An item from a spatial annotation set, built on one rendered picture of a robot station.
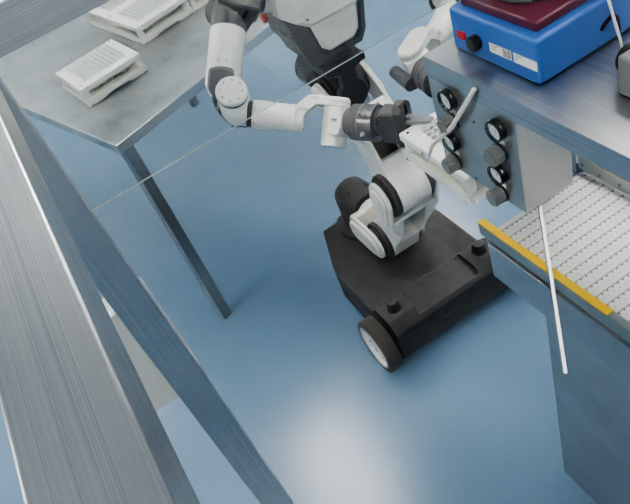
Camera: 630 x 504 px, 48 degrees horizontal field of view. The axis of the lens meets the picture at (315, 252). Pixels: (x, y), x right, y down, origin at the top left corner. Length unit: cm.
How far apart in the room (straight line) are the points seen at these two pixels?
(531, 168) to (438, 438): 125
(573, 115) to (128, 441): 82
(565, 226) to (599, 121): 51
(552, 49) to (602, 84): 9
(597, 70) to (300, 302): 184
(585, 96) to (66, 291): 81
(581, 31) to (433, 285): 140
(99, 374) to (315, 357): 220
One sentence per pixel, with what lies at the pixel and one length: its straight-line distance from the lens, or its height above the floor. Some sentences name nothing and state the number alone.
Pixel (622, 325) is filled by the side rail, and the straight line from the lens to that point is 129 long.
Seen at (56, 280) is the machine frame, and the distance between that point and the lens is 44.
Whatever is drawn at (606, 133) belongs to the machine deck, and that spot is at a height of 132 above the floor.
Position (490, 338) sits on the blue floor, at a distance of 245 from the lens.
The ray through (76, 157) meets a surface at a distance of 111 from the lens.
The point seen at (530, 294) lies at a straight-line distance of 148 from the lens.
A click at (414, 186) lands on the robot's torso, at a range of 208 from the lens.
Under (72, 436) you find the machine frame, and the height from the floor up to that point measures 169.
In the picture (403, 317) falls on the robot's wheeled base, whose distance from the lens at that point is 229.
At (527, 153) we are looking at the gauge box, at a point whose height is 121.
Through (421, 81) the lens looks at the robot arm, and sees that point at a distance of 179.
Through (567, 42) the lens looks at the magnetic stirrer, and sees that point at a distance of 111.
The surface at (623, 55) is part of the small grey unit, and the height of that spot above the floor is 138.
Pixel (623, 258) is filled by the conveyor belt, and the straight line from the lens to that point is 144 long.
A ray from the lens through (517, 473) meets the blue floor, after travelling 218.
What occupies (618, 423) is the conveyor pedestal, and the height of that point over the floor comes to 50.
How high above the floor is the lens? 194
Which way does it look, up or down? 42 degrees down
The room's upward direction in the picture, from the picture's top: 23 degrees counter-clockwise
